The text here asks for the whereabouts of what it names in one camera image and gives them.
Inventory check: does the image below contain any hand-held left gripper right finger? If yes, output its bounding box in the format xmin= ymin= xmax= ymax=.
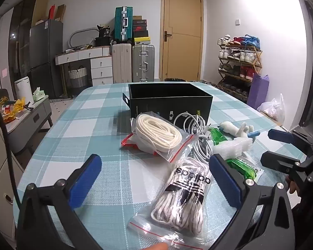
xmin=209 ymin=154 xmax=295 ymax=250

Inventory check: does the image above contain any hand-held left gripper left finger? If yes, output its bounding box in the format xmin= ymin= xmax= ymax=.
xmin=17 ymin=154 xmax=103 ymax=250

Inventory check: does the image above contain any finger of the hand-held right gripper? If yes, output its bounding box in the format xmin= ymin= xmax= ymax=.
xmin=260 ymin=151 xmax=304 ymax=174
xmin=268 ymin=129 xmax=313 ymax=148

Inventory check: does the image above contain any white foam wrap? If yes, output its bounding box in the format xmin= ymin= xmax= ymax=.
xmin=211 ymin=137 xmax=252 ymax=160

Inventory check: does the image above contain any bag of white speckled shoelaces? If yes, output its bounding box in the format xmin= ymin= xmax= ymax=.
xmin=128 ymin=155 xmax=217 ymax=250

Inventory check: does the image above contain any white plush keychain toy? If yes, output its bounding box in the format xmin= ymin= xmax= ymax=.
xmin=220 ymin=121 xmax=261 ymax=144

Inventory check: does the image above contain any red and white packet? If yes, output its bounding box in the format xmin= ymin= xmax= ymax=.
xmin=121 ymin=133 xmax=157 ymax=155

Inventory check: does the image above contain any bag of cream laces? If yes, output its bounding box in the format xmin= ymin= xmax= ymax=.
xmin=130 ymin=111 xmax=196 ymax=162

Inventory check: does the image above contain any black cardboard box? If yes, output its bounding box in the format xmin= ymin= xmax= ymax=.
xmin=122 ymin=82 xmax=213 ymax=133

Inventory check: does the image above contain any person's right hand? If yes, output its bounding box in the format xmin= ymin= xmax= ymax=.
xmin=285 ymin=176 xmax=300 ymax=194

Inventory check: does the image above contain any person's left hand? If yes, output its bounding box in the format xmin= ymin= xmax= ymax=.
xmin=139 ymin=242 xmax=170 ymax=250

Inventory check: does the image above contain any green packet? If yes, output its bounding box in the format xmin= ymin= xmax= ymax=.
xmin=208 ymin=126 xmax=228 ymax=146
xmin=226 ymin=156 xmax=264 ymax=181

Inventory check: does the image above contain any white plastic bag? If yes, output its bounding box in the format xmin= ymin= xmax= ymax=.
xmin=257 ymin=94 xmax=286 ymax=125

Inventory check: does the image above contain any purple bag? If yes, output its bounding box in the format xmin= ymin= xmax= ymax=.
xmin=247 ymin=73 xmax=269 ymax=110

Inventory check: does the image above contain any teal checked tablecloth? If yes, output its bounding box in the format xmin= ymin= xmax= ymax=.
xmin=13 ymin=82 xmax=307 ymax=250

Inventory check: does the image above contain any grey low cabinet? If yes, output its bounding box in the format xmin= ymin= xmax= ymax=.
xmin=5 ymin=95 xmax=53 ymax=155

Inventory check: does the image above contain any wooden shoe rack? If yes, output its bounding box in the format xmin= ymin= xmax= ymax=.
xmin=218 ymin=40 xmax=263 ymax=102

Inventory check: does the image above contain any patterned floor mat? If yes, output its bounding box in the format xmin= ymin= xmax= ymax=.
xmin=49 ymin=96 xmax=79 ymax=104

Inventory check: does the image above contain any light grey cabinet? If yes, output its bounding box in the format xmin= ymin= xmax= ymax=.
xmin=0 ymin=117 xmax=24 ymax=240

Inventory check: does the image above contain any shoe rack with shoes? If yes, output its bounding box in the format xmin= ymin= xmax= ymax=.
xmin=217 ymin=34 xmax=261 ymax=98

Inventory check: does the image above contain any green tissue pack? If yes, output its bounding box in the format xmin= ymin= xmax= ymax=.
xmin=32 ymin=87 xmax=46 ymax=102

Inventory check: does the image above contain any pile of yellow snack packets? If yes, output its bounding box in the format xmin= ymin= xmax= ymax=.
xmin=0 ymin=96 xmax=33 ymax=124

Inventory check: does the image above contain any woven laundry basket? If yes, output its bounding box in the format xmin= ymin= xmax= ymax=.
xmin=68 ymin=66 xmax=88 ymax=96

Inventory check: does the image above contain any white bin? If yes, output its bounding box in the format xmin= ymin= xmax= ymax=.
xmin=14 ymin=77 xmax=34 ymax=105

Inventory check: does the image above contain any white drawer cabinet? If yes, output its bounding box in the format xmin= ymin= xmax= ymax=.
xmin=90 ymin=56 xmax=114 ymax=86

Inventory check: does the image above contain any beige suitcase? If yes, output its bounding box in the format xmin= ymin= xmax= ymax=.
xmin=112 ymin=43 xmax=132 ymax=84

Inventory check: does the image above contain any white desk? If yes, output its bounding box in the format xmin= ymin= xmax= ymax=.
xmin=55 ymin=46 xmax=113 ymax=98

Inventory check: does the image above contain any silver suitcase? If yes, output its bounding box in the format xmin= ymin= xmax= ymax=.
xmin=132 ymin=44 xmax=155 ymax=82

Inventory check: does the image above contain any black case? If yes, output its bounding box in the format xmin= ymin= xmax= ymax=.
xmin=95 ymin=37 xmax=112 ymax=47

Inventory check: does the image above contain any grey refrigerator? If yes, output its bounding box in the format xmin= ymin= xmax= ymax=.
xmin=29 ymin=19 xmax=64 ymax=98

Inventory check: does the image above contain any black paper bag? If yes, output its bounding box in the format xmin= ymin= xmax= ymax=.
xmin=97 ymin=25 xmax=110 ymax=38

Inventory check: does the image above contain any tan wooden door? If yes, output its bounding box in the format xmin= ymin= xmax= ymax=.
xmin=160 ymin=0 xmax=204 ymax=82

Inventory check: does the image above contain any green suitcase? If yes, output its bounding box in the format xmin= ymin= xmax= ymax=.
xmin=114 ymin=6 xmax=134 ymax=42

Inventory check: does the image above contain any dark tall cabinet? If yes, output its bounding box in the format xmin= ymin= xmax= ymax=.
xmin=9 ymin=0 xmax=39 ymax=91

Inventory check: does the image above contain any brown cardboard box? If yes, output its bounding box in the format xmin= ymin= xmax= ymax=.
xmin=56 ymin=4 xmax=66 ymax=21

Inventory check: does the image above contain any tall flat cardboard box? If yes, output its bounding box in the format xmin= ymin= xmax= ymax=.
xmin=31 ymin=0 xmax=50 ymax=25

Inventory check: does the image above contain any white coiled cable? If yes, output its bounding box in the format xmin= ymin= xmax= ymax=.
xmin=173 ymin=112 xmax=217 ymax=163

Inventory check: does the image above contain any black cable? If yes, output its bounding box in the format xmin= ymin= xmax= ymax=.
xmin=0 ymin=100 xmax=21 ymax=206

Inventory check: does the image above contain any white oval frame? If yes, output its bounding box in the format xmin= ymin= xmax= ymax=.
xmin=68 ymin=27 xmax=100 ymax=49

